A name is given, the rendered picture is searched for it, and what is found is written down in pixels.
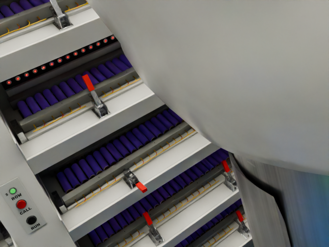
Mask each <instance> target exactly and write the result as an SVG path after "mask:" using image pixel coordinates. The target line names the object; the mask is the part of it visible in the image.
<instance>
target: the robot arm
mask: <svg viewBox="0 0 329 247"><path fill-rule="evenodd" d="M86 1H87V2H88V4H89V5H90V6H91V7H92V9H93V10H94V11H95V12H96V14H97V15H98V16H99V17H100V18H101V20H102V21H103V22H104V23H105V25H106V26H107V27H108V28H109V30H110V31H111V32H112V33H113V35H114V36H115V37H116V38H117V40H118V41H119V42H120V44H121V48H122V50H123V52H124V54H125V56H126V57H127V59H128V61H129V62H130V63H131V65H132V66H133V68H134V69H135V71H136V72H137V74H138V75H139V76H140V78H141V79H142V81H143V82H144V84H145V85H146V86H147V87H148V88H149V89H150V90H151V91H152V92H153V93H154V94H155V95H156V96H157V97H158V98H160V99H161V100H162V101H163V102H164V103H165V104H166V105H167V106H168V107H169V108H170V109H171V110H172V111H173V112H175V113H176V114H177V115H178V116H179V117H181V118H182V119H183V120H184V121H185V122H187V123H188V124H189V125H190V126H191V127H192V128H194V129H195V130H196V131H197V132H198V133H200V134H201V135H202V136H203V137H204V138H206V139H207V140H208V141H210V142H211V143H213V144H215V145H216V146H218V147H220V148H222V149H224V150H227V151H228V153H229V157H230V161H231V164H232V168H233V171H234V175H235V179H236V183H237V186H238V190H239V193H240V197H241V201H242V204H243V208H244V211H245V215H246V219H247V222H248V226H249V229H250V233H251V236H252V240H253V243H254V247H329V0H86Z"/></svg>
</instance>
